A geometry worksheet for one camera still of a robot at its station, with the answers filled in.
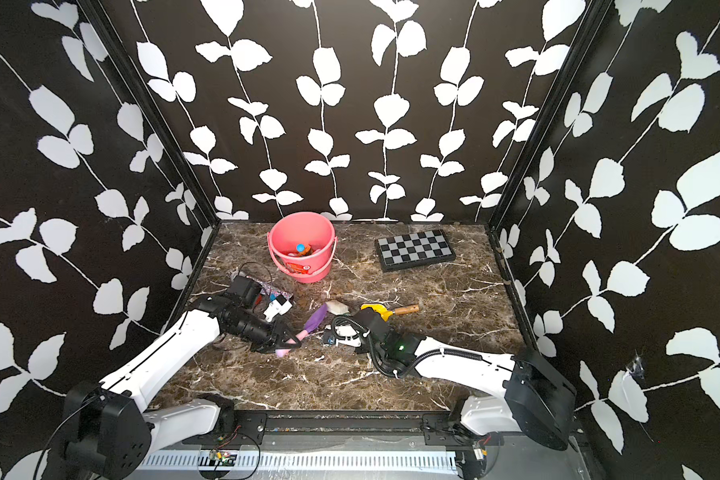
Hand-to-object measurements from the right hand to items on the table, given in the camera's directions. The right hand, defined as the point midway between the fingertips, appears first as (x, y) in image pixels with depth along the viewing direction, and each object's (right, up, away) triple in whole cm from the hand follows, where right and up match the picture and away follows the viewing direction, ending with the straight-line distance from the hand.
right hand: (352, 313), depth 81 cm
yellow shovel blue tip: (-16, +18, +10) cm, 26 cm away
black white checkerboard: (+21, +17, +28) cm, 39 cm away
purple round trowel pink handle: (-10, -2, +1) cm, 11 cm away
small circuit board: (-31, -33, -10) cm, 46 cm away
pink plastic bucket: (-14, +25, +21) cm, 35 cm away
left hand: (-14, -6, -6) cm, 16 cm away
